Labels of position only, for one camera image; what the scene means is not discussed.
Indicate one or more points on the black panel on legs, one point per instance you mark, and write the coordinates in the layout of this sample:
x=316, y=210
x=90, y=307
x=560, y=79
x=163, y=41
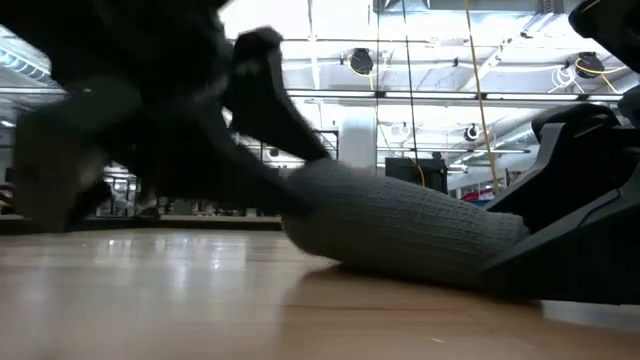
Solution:
x=425, y=175

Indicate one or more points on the black frame workstation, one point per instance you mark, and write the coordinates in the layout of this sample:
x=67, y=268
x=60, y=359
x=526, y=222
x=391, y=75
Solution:
x=120, y=192

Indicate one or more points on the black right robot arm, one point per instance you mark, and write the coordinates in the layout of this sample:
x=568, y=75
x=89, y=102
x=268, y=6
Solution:
x=610, y=25

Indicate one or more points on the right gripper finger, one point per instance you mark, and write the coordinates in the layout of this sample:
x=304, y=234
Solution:
x=570, y=165
x=575, y=260

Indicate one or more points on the small black ceiling reel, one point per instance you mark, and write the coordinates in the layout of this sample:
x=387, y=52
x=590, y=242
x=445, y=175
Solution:
x=471, y=132

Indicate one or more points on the silver ribbed air duct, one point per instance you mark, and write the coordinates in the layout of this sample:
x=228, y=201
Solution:
x=517, y=137

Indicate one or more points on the blue bin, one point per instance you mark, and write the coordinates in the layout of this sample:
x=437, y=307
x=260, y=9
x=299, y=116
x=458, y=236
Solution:
x=482, y=202

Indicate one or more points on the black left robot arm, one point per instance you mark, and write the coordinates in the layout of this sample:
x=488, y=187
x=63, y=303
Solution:
x=30, y=20

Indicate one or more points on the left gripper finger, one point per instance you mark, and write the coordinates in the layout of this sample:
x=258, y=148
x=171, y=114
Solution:
x=225, y=170
x=275, y=115

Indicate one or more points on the black overhead camera stand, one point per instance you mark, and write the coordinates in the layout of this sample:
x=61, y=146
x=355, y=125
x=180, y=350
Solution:
x=330, y=142

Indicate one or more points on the black metal table frame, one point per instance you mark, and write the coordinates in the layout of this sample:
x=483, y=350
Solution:
x=200, y=222

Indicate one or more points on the horizontal ceiling rail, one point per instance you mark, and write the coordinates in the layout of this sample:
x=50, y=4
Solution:
x=450, y=94

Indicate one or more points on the grey waffle-weave towel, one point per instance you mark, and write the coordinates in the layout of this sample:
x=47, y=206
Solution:
x=400, y=225

